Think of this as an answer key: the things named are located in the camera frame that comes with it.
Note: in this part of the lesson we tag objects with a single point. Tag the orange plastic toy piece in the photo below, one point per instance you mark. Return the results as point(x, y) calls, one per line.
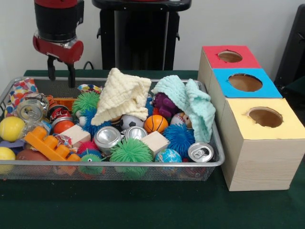
point(47, 143)

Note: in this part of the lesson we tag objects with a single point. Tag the wooden box with three holes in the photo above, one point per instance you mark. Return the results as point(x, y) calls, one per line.
point(257, 157)

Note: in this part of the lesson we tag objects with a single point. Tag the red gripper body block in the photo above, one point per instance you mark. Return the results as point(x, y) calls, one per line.
point(59, 50)

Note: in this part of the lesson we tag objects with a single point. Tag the silver can with open top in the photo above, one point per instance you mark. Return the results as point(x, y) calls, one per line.
point(107, 138)

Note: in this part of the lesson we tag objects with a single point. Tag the flat orange plastic tray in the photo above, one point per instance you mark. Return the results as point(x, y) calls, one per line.
point(64, 102)

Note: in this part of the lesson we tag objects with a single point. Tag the crushed silver can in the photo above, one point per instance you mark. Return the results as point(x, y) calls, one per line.
point(31, 109)

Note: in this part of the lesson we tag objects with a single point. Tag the large green spiky ball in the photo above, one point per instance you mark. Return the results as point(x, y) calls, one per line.
point(131, 152)

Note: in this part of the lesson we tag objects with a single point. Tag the dark green table cloth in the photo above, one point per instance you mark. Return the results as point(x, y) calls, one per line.
point(143, 205)

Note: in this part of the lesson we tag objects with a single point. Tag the silver can with pull tab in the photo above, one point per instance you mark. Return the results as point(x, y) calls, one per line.
point(201, 151)

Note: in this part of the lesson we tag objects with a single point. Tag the mint green muslin cloth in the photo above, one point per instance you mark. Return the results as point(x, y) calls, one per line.
point(193, 102)

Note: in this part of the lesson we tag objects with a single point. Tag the cream yellow muslin cloth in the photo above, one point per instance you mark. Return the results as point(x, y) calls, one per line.
point(121, 95)

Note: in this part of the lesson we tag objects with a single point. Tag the black chair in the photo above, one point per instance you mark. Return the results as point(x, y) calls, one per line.
point(293, 52)

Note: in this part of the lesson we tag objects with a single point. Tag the yellow tennis ball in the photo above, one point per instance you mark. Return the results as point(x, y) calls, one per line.
point(11, 129)

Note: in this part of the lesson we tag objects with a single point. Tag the small orange basketball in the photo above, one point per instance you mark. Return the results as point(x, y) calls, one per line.
point(155, 124)

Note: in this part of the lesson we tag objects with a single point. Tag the small green spiky ball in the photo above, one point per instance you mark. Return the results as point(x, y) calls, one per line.
point(86, 102)

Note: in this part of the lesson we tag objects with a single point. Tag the blue spiky ball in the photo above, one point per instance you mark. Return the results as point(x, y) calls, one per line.
point(178, 139)

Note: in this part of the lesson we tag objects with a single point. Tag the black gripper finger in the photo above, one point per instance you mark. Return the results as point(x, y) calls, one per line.
point(71, 75)
point(51, 68)

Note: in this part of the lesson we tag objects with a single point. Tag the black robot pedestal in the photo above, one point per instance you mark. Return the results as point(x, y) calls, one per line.
point(138, 38)

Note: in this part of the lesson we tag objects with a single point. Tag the clear mesh bin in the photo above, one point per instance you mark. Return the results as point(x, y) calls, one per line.
point(157, 172)

